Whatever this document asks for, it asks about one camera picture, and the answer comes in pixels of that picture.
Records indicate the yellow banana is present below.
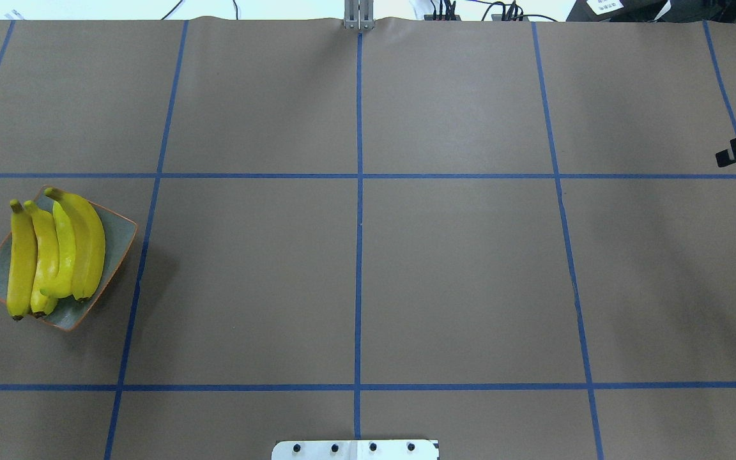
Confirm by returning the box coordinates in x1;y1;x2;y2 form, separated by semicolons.
40;187;106;302
24;200;59;318
39;202;77;299
6;200;38;321

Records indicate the grey square plate orange rim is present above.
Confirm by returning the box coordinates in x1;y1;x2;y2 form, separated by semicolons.
0;202;138;332

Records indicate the aluminium frame post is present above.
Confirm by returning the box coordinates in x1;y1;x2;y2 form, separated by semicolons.
342;0;376;32

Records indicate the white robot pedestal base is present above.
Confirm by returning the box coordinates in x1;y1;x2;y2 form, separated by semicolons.
271;439;440;459

